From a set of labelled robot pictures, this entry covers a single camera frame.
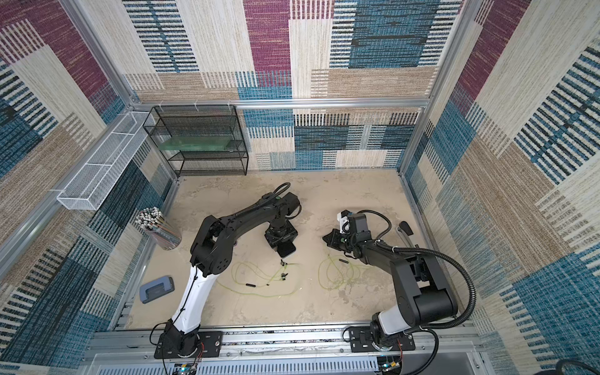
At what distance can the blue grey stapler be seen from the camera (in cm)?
83

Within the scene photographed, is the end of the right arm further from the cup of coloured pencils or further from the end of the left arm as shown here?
the cup of coloured pencils

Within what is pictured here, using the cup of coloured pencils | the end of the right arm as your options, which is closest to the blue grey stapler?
the cup of coloured pencils

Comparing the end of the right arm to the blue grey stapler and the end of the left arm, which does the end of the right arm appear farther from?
→ the blue grey stapler

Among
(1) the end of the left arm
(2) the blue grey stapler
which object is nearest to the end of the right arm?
(1) the end of the left arm

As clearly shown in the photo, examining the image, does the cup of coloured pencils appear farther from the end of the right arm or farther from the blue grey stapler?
the end of the right arm
